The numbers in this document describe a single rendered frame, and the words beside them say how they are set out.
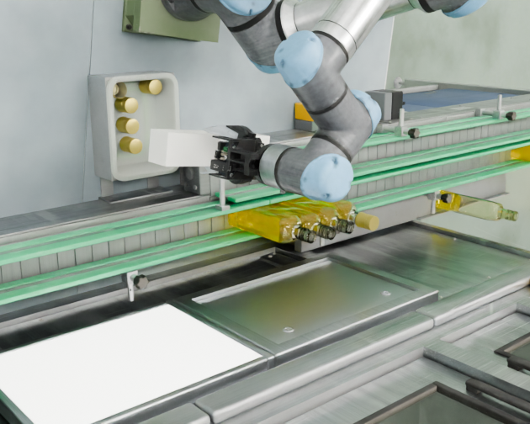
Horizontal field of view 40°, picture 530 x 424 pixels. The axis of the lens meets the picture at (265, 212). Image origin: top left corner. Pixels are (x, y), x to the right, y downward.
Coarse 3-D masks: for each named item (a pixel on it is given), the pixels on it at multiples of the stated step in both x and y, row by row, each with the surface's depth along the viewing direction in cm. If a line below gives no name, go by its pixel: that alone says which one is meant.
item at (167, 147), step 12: (156, 132) 133; (168, 132) 130; (180, 132) 133; (192, 132) 135; (204, 132) 138; (156, 144) 133; (168, 144) 130; (180, 144) 132; (192, 144) 134; (204, 144) 136; (216, 144) 137; (264, 144) 145; (156, 156) 133; (168, 156) 131; (180, 156) 133; (192, 156) 134; (204, 156) 136
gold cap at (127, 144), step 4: (124, 136) 163; (128, 136) 163; (120, 140) 162; (124, 140) 161; (128, 140) 160; (132, 140) 159; (136, 140) 160; (120, 144) 162; (124, 144) 161; (128, 144) 160; (132, 144) 160; (136, 144) 160; (140, 144) 161; (120, 148) 163; (124, 148) 161; (128, 148) 160; (132, 148) 160; (136, 148) 160; (140, 148) 161; (132, 152) 160; (136, 152) 161
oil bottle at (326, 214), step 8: (288, 200) 174; (296, 200) 174; (304, 200) 174; (304, 208) 169; (312, 208) 168; (320, 208) 168; (328, 208) 168; (320, 216) 165; (328, 216) 165; (336, 216) 166; (328, 224) 165
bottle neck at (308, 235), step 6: (294, 228) 157; (300, 228) 156; (306, 228) 156; (294, 234) 157; (300, 234) 155; (306, 234) 154; (312, 234) 156; (300, 240) 156; (306, 240) 154; (312, 240) 155
